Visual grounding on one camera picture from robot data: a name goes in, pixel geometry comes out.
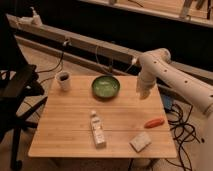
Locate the white spray bottle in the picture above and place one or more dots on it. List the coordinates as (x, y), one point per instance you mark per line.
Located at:
(36, 17)

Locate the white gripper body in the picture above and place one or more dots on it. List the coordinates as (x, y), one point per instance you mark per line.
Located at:
(143, 87)

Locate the black office chair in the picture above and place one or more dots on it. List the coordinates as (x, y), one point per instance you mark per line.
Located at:
(18, 80)

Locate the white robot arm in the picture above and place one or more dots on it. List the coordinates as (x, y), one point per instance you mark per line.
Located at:
(156, 64)

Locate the wooden table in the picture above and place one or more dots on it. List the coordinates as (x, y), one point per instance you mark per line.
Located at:
(76, 124)

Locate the white mug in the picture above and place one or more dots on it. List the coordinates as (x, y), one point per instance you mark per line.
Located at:
(63, 79)

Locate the white wall plug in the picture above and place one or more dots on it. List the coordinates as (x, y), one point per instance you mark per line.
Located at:
(134, 61)

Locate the green bowl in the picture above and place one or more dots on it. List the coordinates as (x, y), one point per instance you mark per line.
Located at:
(105, 86)

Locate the clear plastic bottle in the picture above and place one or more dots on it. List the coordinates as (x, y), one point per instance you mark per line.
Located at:
(97, 130)

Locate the blue box on floor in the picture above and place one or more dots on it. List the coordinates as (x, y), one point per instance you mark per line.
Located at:
(167, 102)

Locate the orange carrot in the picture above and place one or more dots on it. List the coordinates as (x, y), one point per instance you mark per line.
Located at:
(154, 123)

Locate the white sponge block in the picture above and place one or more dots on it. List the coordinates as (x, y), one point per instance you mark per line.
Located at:
(140, 141)

